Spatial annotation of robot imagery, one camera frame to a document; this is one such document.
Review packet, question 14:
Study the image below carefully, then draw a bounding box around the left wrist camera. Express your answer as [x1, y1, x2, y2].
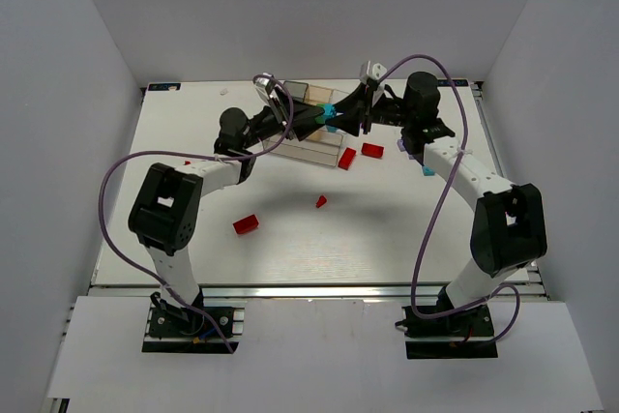
[252, 74, 287, 123]

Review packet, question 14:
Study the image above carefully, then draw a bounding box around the red lego beside front bin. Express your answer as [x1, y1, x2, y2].
[338, 147, 357, 170]

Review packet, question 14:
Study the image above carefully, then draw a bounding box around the red lego brick right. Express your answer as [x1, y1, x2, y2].
[361, 143, 384, 159]

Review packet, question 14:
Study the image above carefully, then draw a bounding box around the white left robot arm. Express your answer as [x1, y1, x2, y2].
[128, 105, 285, 309]

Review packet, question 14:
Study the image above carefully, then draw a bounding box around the smoky grey plastic bin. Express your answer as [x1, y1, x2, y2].
[283, 80, 310, 103]

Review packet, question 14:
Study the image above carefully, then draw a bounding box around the small red slope lego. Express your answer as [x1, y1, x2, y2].
[315, 195, 327, 208]

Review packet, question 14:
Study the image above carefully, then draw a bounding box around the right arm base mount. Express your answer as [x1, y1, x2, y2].
[395, 306, 498, 360]

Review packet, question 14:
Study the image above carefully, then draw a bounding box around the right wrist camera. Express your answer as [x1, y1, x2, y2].
[359, 60, 388, 90]

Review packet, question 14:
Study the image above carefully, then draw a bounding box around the blue corner label left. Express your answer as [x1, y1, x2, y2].
[147, 82, 181, 92]

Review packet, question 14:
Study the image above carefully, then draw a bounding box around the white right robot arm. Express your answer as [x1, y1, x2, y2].
[327, 72, 547, 317]

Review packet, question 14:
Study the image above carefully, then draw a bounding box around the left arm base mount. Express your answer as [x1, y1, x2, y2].
[141, 292, 244, 354]

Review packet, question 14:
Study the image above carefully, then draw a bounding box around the large cyan lego brick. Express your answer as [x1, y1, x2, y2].
[322, 103, 338, 133]

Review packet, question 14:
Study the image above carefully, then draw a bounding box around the amber plastic bin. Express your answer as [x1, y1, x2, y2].
[307, 84, 334, 142]

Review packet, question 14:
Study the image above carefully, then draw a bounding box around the blue corner label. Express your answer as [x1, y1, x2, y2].
[437, 79, 470, 87]
[147, 82, 181, 92]

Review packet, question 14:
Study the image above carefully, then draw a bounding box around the large red lego brick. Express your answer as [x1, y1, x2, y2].
[233, 215, 259, 235]

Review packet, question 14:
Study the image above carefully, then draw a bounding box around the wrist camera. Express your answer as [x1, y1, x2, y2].
[252, 74, 287, 123]
[359, 60, 388, 90]

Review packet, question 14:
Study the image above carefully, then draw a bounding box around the long clear front bin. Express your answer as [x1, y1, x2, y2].
[271, 131, 344, 167]

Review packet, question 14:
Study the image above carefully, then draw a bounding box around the aluminium front rail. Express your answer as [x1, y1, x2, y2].
[87, 280, 548, 303]

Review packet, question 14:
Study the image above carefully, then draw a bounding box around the blue corner label right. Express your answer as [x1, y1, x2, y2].
[437, 79, 470, 87]

